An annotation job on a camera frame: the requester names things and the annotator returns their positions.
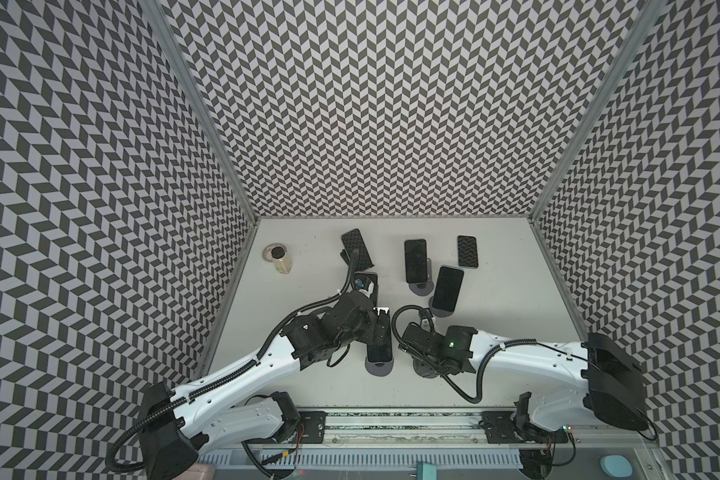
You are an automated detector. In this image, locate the grey round stand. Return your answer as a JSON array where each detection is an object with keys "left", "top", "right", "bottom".
[
  {"left": 408, "top": 259, "right": 435, "bottom": 297},
  {"left": 413, "top": 358, "right": 450, "bottom": 379},
  {"left": 365, "top": 358, "right": 394, "bottom": 377},
  {"left": 428, "top": 297, "right": 453, "bottom": 318}
]

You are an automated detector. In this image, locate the teal phone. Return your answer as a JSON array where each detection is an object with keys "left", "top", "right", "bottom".
[
  {"left": 340, "top": 228, "right": 374, "bottom": 272},
  {"left": 457, "top": 235, "right": 479, "bottom": 269}
]

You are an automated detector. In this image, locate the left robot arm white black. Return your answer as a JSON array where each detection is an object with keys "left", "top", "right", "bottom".
[{"left": 133, "top": 290, "right": 391, "bottom": 479}]

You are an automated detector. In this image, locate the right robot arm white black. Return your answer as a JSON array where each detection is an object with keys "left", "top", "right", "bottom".
[{"left": 395, "top": 322, "right": 651, "bottom": 432}]

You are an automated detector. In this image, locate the purple edged phone black stand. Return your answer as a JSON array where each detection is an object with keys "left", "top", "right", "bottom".
[{"left": 352, "top": 272, "right": 378, "bottom": 292}]

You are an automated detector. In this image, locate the phone on middle grey stand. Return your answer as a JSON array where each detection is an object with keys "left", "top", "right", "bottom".
[{"left": 432, "top": 266, "right": 464, "bottom": 312}]

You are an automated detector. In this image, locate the teal phone on black stand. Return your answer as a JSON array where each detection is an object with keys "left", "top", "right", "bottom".
[{"left": 340, "top": 228, "right": 374, "bottom": 272}]

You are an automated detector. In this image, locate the phone on rear grey stand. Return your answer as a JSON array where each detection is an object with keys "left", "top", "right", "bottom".
[{"left": 404, "top": 239, "right": 428, "bottom": 284}]

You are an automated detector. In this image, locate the spice jar with black lid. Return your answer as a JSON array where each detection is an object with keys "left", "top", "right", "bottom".
[{"left": 262, "top": 243, "right": 292, "bottom": 275}]

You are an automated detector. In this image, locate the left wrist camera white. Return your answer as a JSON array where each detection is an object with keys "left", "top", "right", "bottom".
[{"left": 357, "top": 284, "right": 378, "bottom": 307}]

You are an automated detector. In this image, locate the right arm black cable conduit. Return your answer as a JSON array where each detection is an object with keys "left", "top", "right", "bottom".
[{"left": 391, "top": 304, "right": 583, "bottom": 405}]

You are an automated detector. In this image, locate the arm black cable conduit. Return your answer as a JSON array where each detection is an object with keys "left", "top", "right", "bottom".
[
  {"left": 391, "top": 304, "right": 583, "bottom": 405},
  {"left": 104, "top": 248, "right": 361, "bottom": 474}
]

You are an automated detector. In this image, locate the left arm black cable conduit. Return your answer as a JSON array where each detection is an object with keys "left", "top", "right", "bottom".
[{"left": 104, "top": 248, "right": 361, "bottom": 474}]

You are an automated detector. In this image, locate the metal base rail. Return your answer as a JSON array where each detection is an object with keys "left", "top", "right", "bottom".
[{"left": 197, "top": 407, "right": 637, "bottom": 472}]

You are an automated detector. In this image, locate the silver aluminium corner post left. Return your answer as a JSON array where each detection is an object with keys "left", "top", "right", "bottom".
[{"left": 139, "top": 0, "right": 258, "bottom": 223}]

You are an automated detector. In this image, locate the silver aluminium corner post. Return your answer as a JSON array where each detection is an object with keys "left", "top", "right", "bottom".
[
  {"left": 139, "top": 0, "right": 258, "bottom": 223},
  {"left": 528, "top": 0, "right": 667, "bottom": 225}
]

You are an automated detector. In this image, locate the silver aluminium corner post right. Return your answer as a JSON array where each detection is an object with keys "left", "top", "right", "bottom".
[{"left": 528, "top": 0, "right": 667, "bottom": 225}]

